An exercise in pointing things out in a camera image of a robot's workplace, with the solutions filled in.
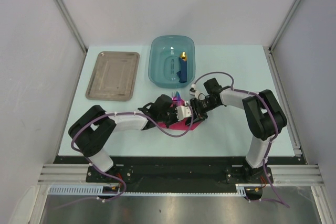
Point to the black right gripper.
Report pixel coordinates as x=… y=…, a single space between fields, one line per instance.
x=198 y=112

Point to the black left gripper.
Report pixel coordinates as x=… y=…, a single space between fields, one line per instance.
x=174 y=110

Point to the pink paper napkin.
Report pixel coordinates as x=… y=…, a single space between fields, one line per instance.
x=181 y=125

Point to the iridescent fork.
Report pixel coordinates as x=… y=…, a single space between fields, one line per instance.
x=174 y=96

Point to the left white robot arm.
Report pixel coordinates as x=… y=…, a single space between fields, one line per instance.
x=90 y=133

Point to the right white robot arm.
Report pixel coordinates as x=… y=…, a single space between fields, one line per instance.
x=264 y=116

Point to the brown metal tray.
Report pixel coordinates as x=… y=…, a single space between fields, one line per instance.
x=113 y=77

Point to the teal plastic basin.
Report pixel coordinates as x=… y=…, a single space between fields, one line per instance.
x=164 y=61

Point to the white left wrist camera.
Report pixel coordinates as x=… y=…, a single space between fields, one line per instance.
x=183 y=111

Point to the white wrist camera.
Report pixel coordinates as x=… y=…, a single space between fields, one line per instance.
x=194 y=92
x=183 y=111

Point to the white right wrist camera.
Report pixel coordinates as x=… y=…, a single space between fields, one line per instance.
x=194 y=92

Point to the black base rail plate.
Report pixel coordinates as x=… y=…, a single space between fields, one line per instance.
x=186 y=174

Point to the aluminium front rail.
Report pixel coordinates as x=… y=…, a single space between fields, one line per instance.
x=296 y=175

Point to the white slotted cable duct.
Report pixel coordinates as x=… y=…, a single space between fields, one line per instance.
x=75 y=190

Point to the left aluminium frame post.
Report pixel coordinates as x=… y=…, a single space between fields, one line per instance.
x=60 y=4

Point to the aluminium frame post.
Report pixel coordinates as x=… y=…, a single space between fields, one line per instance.
x=60 y=4
x=284 y=25

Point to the right aluminium frame post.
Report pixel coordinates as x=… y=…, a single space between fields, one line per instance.
x=284 y=25

